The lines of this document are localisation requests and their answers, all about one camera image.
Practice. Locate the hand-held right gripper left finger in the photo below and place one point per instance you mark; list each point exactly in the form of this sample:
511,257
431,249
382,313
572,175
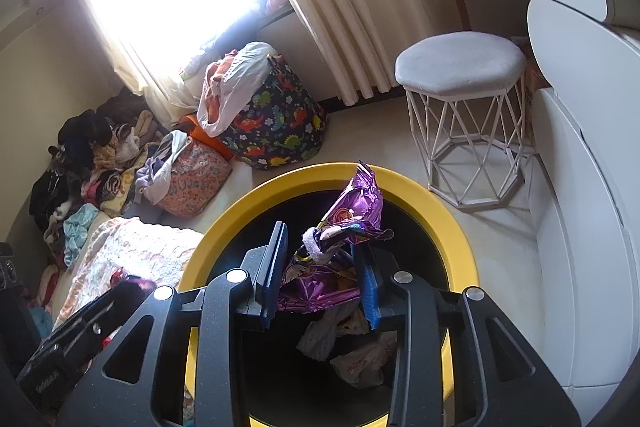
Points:
272,277

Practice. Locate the orange and white quilted blanket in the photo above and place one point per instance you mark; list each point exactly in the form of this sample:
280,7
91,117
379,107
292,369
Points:
150,247

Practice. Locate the white plastic bag red print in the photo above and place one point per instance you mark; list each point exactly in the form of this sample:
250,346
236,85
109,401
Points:
365,357

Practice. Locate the white foam fruit net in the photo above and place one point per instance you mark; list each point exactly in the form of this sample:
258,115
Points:
320,337

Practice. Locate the purple foil snack wrapper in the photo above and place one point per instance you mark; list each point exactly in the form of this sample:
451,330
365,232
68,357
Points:
355,212

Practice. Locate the long cream curtain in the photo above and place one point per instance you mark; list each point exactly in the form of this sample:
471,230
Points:
340,7

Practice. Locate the light blue cloth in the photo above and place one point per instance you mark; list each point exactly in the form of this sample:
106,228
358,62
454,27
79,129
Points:
80,232

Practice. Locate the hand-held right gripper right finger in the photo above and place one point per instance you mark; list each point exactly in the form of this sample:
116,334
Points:
369,292

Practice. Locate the yellow rimmed black trash bin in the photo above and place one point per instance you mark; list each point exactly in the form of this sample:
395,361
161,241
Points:
235,212

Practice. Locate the orange fabric bag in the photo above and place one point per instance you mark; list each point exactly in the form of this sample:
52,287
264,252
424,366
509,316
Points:
192,132

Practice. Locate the dinosaur print laundry bag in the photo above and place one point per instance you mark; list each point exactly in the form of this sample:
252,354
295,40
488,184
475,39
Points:
285,122

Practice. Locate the short cream curtain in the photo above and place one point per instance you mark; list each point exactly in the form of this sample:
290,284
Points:
150,82

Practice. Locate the pile of mixed clothes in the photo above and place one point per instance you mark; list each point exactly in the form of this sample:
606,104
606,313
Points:
100,152

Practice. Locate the white bag with orange clothes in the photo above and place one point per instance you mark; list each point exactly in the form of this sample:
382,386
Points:
240,77

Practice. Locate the floral pink storage bag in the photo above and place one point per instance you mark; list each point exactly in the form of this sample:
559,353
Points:
195,182

